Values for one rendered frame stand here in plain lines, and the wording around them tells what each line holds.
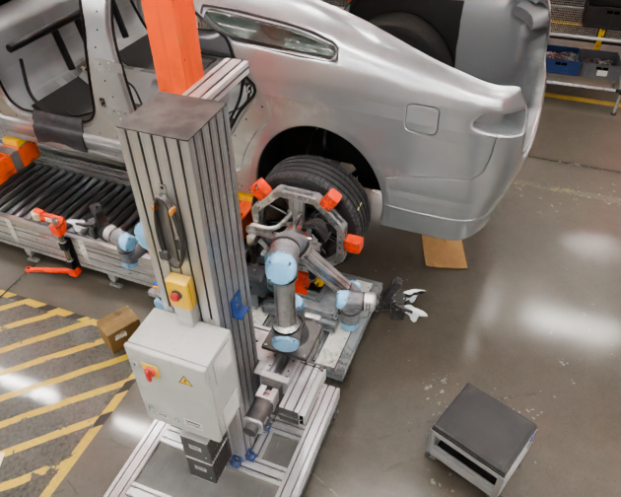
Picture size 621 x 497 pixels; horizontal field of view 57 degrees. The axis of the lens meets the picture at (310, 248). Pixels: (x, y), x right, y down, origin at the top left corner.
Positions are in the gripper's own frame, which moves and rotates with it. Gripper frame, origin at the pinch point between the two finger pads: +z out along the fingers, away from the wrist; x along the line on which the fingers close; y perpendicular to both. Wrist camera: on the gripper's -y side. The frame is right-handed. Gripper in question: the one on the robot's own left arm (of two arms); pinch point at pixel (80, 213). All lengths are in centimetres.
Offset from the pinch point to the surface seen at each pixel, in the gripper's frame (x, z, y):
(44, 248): 43, 124, 100
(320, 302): 109, -70, 87
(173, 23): 45, -23, -83
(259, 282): 88, -38, 75
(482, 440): 68, -193, 81
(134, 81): 156, 147, 10
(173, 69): 47, -19, -62
